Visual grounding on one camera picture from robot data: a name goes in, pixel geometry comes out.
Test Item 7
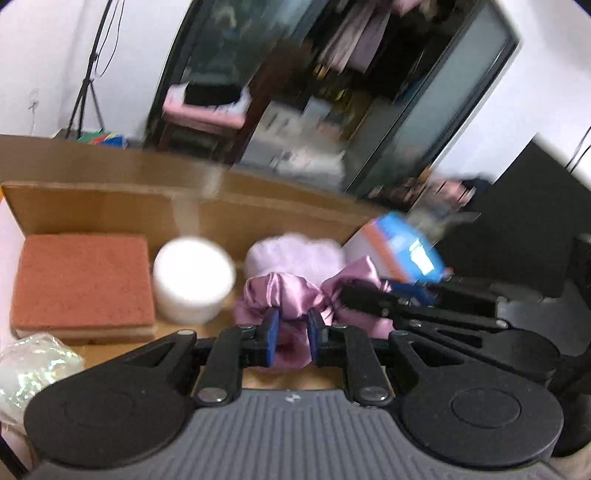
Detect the purple satin scrunchie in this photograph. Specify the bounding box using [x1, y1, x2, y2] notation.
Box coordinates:
[233, 256, 394, 374]

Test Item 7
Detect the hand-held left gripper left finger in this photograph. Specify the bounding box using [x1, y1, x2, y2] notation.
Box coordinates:
[108, 308, 281, 408]

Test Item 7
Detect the black framed sliding glass door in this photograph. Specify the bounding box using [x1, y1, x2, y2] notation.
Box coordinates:
[143, 0, 521, 195]

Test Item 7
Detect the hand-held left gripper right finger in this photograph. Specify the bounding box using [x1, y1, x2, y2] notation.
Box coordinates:
[307, 308, 465, 406]

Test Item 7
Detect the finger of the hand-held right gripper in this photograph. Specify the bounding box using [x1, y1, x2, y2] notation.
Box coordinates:
[339, 282, 513, 358]
[383, 276, 509, 309]

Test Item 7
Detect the colourful box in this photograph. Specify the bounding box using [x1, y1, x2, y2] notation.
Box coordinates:
[76, 130, 129, 148]

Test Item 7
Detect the black studio light on stand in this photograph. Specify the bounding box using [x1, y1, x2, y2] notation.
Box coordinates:
[65, 0, 119, 139]

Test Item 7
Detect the pink cushioned stool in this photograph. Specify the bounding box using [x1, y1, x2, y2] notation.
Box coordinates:
[161, 83, 253, 133]

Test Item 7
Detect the white foam cylinder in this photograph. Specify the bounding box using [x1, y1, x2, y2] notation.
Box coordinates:
[152, 236, 238, 325]

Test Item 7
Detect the black paper bag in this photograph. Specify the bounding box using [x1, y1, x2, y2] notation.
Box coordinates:
[436, 136, 591, 300]

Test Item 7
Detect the blue tissue pack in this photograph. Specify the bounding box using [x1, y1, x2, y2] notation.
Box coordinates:
[344, 212, 448, 284]

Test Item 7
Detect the red cardboard box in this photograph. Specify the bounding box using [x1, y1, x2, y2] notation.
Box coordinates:
[0, 134, 393, 395]

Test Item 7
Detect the brown sponge block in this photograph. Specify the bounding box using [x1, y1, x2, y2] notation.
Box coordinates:
[10, 234, 157, 346]

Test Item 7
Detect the clear iridescent plastic bag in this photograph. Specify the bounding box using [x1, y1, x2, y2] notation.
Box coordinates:
[0, 333, 86, 428]

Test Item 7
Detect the pale pink fluffy cloth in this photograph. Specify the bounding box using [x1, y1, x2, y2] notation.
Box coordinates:
[244, 233, 347, 284]

